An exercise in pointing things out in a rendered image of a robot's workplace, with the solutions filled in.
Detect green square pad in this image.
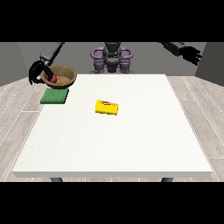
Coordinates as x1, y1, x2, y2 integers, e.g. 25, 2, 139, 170
39, 87, 70, 105

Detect brown wooden bowl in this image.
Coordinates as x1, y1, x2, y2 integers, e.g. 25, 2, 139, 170
40, 64, 78, 90

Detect grey robot trunk purple rings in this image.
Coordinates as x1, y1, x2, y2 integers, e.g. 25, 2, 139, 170
89, 42, 136, 75

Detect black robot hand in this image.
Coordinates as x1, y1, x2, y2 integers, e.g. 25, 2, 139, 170
28, 59, 53, 86
178, 45, 203, 67

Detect yellow cup with melon print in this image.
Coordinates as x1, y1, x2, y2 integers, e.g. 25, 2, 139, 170
94, 99, 120, 116

